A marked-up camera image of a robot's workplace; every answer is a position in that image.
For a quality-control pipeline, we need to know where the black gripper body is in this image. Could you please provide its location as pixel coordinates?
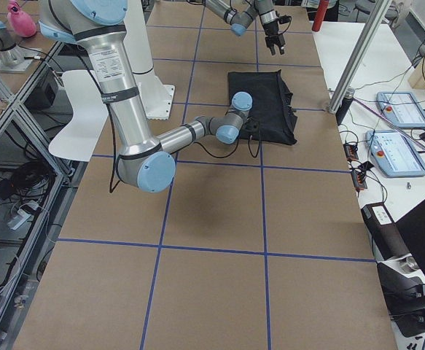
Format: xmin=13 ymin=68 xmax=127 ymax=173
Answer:
xmin=243 ymin=118 xmax=260 ymax=134
xmin=263 ymin=15 xmax=291 ymax=47

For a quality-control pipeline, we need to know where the black graphic t-shirt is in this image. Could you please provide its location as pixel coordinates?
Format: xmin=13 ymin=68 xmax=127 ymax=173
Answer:
xmin=227 ymin=70 xmax=297 ymax=145

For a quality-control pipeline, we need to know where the third robot base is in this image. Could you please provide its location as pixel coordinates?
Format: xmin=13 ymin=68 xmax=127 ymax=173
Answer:
xmin=0 ymin=21 xmax=31 ymax=73

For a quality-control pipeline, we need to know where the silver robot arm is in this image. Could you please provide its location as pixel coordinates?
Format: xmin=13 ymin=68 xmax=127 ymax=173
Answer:
xmin=195 ymin=0 xmax=292 ymax=55
xmin=39 ymin=1 xmax=253 ymax=193

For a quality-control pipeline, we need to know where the red bottle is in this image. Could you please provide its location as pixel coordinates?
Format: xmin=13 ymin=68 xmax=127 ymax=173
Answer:
xmin=312 ymin=0 xmax=330 ymax=32

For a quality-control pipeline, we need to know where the black water bottle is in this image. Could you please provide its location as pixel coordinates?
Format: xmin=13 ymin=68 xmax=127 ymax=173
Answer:
xmin=335 ymin=87 xmax=355 ymax=126

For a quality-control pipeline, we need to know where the upper teach pendant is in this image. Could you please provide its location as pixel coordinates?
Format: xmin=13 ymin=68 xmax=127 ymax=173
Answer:
xmin=376 ymin=92 xmax=425 ymax=128

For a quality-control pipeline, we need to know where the teach pendant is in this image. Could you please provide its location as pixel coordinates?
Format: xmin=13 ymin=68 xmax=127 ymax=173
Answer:
xmin=365 ymin=130 xmax=425 ymax=178
xmin=376 ymin=92 xmax=425 ymax=128

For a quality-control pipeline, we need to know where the lower teach pendant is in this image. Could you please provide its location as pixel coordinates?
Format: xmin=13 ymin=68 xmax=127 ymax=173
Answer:
xmin=365 ymin=130 xmax=425 ymax=178

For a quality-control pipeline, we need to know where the white plastic chair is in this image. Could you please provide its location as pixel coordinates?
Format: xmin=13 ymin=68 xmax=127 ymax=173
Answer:
xmin=48 ymin=70 xmax=108 ymax=162

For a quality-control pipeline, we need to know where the black label printer box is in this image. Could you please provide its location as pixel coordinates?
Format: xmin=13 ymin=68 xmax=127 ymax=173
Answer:
xmin=361 ymin=202 xmax=410 ymax=261

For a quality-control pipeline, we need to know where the pink plush toy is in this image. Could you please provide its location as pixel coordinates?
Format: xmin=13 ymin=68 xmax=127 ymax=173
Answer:
xmin=7 ymin=1 xmax=37 ymax=38

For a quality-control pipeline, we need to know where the aluminium frame post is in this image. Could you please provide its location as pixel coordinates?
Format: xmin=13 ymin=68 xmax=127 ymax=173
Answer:
xmin=328 ymin=0 xmax=391 ymax=114

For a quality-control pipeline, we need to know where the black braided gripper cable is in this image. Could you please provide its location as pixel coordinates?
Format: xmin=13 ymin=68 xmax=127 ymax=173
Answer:
xmin=108 ymin=123 xmax=263 ymax=194

